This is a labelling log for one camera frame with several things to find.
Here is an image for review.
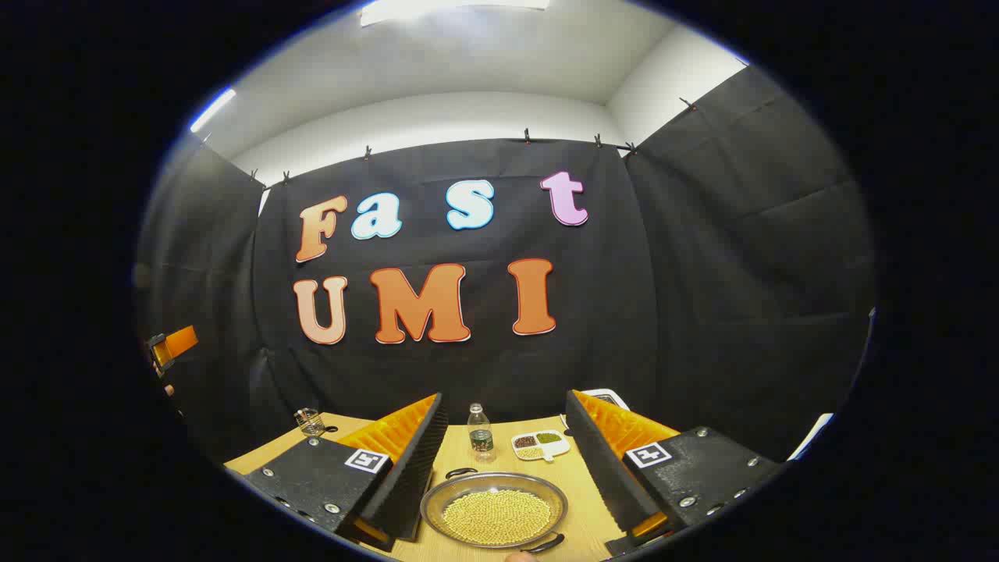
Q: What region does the black backdrop cloth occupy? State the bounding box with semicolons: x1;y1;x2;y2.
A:
133;66;876;465

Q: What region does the pile of yellow soybeans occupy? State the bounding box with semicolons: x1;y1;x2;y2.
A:
443;489;553;546

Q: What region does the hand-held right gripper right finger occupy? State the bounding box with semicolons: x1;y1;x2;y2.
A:
565;389;784;557

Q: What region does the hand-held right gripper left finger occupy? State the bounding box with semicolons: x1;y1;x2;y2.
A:
242;393;450;551

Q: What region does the white toaster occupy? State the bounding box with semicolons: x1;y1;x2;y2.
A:
581;388;631;412

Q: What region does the ceiling light panel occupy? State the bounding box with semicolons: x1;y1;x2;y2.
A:
359;0;551;28

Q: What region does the white divided dish of beans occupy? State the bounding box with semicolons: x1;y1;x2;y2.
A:
511;430;571;463

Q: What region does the small wire mesh holder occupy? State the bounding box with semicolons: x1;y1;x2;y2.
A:
294;407;338;436

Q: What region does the steel pot with black handles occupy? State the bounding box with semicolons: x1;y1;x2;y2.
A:
420;467;569;555

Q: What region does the clear plastic water bottle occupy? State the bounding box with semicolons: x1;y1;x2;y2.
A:
468;403;495;461

